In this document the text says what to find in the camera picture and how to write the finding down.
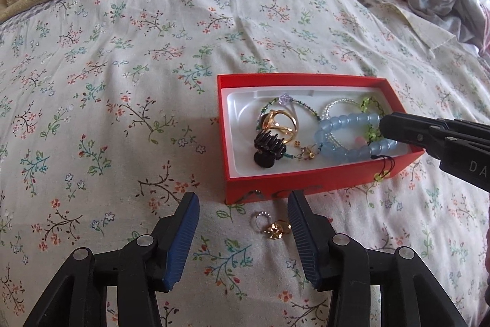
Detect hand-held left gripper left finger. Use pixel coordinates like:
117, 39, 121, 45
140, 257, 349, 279
23, 192, 200, 327

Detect green flower bead bracelet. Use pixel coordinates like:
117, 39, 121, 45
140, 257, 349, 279
360, 97, 395, 182

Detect black hair claw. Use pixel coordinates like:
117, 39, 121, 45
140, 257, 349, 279
251, 131, 288, 170

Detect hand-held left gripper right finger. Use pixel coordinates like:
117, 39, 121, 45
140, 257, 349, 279
287, 190, 469, 327

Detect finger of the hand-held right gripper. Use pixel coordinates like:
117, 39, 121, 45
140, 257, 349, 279
379, 112, 490, 154

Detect gold hair clip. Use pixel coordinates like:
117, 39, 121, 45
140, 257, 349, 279
260, 109, 299, 144

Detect thin green beaded bracelet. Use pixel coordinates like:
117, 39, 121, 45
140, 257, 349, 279
258, 94, 322, 161

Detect small gold earring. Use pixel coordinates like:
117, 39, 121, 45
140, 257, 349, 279
295, 143, 318, 161

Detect gold flower ring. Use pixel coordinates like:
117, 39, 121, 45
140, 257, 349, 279
262, 220, 293, 241

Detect red cardboard box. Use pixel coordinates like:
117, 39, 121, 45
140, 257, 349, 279
217, 74, 425, 205

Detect silver beaded bracelet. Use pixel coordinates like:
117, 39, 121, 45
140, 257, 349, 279
321, 97, 383, 155

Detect blue round bead bracelet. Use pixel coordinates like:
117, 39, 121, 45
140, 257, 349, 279
314, 112, 399, 161

